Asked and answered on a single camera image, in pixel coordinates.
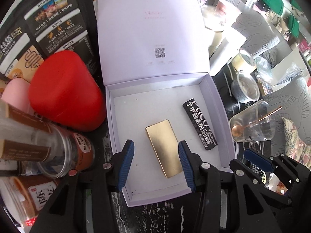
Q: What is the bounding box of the clear jar brown label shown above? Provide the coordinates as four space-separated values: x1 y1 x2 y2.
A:
0 99 95 178

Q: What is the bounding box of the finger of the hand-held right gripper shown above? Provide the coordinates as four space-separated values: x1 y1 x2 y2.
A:
269 153 309 197
244 149 295 210

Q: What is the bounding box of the black oatmeal bag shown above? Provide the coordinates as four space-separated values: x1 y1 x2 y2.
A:
0 0 99 78

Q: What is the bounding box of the floral cushion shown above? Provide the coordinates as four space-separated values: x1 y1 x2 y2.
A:
282 117 311 168

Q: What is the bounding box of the black lipstick box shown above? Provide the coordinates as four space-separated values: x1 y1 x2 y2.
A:
182 98 214 151

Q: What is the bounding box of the orange-brown labelled jar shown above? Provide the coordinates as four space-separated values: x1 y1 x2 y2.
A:
0 175 61 225

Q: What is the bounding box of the rose gold spoon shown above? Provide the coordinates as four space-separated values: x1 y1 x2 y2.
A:
231 106 283 137

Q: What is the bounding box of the clear glass cup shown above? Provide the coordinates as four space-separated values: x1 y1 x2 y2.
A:
228 99 276 143

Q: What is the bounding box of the pink rounded object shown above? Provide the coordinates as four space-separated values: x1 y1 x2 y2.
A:
1 78 34 114

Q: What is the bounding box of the white carton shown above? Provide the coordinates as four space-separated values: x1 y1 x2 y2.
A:
209 27 247 77

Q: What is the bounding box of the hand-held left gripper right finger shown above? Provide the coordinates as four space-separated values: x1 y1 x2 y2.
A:
178 140 277 233

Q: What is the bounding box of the red cylindrical container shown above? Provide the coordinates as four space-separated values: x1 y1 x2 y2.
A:
28 50 107 132

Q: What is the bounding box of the glass jar with lid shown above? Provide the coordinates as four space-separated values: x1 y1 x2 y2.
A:
200 5 227 32

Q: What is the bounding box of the pink paper cup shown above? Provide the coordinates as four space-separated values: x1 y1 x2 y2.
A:
215 0 242 21

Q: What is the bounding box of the small green bag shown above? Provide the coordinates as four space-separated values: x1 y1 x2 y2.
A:
288 15 301 38

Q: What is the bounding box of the grey leaf-pattern chair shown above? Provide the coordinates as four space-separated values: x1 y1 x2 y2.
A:
264 75 311 170
231 0 280 56

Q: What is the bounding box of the clear plastic bag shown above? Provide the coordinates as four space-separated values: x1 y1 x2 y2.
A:
255 55 273 78

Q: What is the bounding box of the gold rectangular box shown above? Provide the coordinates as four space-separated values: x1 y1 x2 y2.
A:
145 119 183 179

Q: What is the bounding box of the lavender gift box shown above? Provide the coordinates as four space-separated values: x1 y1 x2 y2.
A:
94 0 237 208

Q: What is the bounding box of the tape roll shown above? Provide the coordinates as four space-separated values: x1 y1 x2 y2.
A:
232 49 257 72

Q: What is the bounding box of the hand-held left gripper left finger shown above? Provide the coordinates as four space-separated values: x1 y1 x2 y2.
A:
29 139 135 233

